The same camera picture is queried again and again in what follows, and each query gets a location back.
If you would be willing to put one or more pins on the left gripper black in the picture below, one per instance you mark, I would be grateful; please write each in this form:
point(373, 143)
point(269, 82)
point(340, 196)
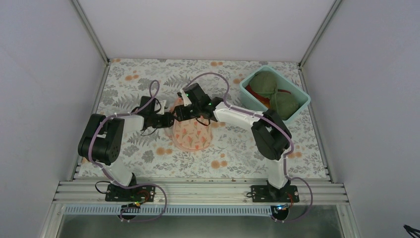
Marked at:
point(167, 123)

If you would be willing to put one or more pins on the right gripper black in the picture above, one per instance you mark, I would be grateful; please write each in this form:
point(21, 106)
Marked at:
point(182, 115)

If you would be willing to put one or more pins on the floral pink laundry bag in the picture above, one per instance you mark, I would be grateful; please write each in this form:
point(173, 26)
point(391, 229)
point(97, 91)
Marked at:
point(190, 135)

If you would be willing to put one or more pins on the green lace bra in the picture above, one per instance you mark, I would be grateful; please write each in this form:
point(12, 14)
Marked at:
point(263, 86)

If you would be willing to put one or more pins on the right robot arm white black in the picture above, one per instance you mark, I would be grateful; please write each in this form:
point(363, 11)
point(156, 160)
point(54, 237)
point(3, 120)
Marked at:
point(271, 136)

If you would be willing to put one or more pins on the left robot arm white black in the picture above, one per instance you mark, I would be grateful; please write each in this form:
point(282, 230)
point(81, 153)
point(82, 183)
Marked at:
point(101, 143)

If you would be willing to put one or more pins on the red bra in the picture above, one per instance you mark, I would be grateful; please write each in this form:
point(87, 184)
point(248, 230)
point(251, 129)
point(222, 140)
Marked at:
point(279, 92)

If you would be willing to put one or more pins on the orange yellow garment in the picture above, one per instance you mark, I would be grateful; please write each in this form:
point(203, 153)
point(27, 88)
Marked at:
point(266, 103)

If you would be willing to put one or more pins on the teal plastic basket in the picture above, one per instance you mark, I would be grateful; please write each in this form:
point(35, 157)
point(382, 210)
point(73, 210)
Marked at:
point(250, 102)

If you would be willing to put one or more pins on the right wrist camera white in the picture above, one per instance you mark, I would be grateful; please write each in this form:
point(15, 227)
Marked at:
point(184, 96)

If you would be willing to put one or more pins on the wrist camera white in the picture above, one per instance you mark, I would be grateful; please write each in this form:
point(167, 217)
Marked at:
point(184, 96)
point(160, 107)

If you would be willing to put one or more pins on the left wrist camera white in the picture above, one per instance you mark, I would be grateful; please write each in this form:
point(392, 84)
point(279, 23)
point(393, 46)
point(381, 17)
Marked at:
point(160, 107)

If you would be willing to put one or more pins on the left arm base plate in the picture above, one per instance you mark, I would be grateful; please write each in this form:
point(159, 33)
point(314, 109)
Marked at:
point(137, 195)

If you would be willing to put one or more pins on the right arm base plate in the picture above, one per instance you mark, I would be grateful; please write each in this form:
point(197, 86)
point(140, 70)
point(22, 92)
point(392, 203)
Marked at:
point(265, 194)

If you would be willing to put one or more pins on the aluminium rail frame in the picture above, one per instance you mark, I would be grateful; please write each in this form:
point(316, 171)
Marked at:
point(194, 197)

